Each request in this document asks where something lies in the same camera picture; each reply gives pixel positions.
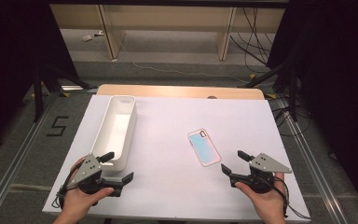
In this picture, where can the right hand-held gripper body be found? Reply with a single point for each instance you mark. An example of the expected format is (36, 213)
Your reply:
(265, 165)

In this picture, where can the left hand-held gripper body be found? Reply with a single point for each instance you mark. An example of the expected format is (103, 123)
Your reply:
(87, 169)

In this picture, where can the light blue phone case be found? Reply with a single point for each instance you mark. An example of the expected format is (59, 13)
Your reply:
(203, 147)

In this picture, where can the white plastic bin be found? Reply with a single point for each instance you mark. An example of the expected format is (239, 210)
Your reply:
(118, 124)

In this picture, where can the person's left hand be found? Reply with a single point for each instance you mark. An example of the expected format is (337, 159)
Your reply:
(77, 202)

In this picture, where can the person's right hand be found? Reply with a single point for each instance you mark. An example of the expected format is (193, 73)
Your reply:
(270, 203)

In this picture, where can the white table cover board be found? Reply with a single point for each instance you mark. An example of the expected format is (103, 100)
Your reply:
(174, 130)

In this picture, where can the dark round table grommet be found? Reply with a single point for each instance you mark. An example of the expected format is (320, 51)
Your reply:
(212, 97)

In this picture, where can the black metal stand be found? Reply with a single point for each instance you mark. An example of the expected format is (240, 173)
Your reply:
(293, 93)
(38, 93)

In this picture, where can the small white floor item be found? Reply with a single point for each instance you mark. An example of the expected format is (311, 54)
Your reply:
(87, 38)

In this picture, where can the black curtain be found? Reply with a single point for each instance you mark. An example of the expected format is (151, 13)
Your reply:
(9, 46)
(338, 62)

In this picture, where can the beige wooden desk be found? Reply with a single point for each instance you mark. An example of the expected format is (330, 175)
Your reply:
(167, 17)

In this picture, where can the aluminium floor rail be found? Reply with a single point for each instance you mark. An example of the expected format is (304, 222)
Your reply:
(317, 174)
(15, 165)

